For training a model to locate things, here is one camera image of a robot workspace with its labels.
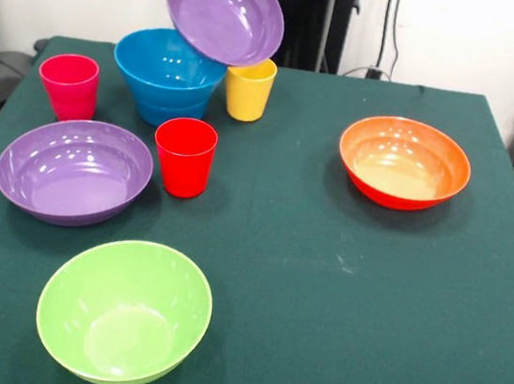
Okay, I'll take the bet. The purple plastic bowl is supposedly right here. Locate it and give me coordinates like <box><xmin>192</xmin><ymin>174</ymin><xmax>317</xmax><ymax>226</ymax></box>
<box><xmin>156</xmin><ymin>0</ymin><xmax>288</xmax><ymax>73</ymax></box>
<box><xmin>0</xmin><ymin>108</ymin><xmax>160</xmax><ymax>238</ymax></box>

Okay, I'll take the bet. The large blue plastic bowl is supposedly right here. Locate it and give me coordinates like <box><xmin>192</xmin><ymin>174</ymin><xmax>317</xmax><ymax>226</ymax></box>
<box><xmin>107</xmin><ymin>22</ymin><xmax>233</xmax><ymax>117</ymax></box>

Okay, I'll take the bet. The yellow plastic cup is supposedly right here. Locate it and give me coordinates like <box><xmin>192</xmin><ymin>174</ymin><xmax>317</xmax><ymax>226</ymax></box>
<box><xmin>220</xmin><ymin>53</ymin><xmax>280</xmax><ymax>126</ymax></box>

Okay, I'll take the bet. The orange plastic bowl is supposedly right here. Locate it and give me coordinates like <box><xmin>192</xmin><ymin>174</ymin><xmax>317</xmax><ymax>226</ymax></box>
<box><xmin>332</xmin><ymin>110</ymin><xmax>477</xmax><ymax>220</ymax></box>

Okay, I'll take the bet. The green plastic bowl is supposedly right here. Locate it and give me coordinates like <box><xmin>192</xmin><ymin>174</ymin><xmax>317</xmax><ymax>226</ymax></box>
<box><xmin>27</xmin><ymin>228</ymin><xmax>222</xmax><ymax>384</ymax></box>

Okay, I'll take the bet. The small teal plastic bowl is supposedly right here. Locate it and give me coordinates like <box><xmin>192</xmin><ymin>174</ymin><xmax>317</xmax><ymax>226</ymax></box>
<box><xmin>131</xmin><ymin>90</ymin><xmax>211</xmax><ymax>134</ymax></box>

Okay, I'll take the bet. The pink plastic cup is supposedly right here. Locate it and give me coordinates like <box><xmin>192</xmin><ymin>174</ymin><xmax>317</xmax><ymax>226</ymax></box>
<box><xmin>32</xmin><ymin>49</ymin><xmax>103</xmax><ymax>126</ymax></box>

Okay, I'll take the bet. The red plastic cup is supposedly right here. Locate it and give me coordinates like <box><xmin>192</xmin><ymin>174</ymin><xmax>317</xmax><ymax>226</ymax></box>
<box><xmin>146</xmin><ymin>113</ymin><xmax>222</xmax><ymax>202</ymax></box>

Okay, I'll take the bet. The dark green tablecloth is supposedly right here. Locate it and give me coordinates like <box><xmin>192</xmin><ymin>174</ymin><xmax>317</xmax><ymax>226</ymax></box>
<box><xmin>0</xmin><ymin>27</ymin><xmax>514</xmax><ymax>384</ymax></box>

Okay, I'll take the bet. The black wall cable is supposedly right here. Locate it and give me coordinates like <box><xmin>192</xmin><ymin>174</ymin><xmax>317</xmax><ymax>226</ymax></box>
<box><xmin>368</xmin><ymin>13</ymin><xmax>404</xmax><ymax>84</ymax></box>

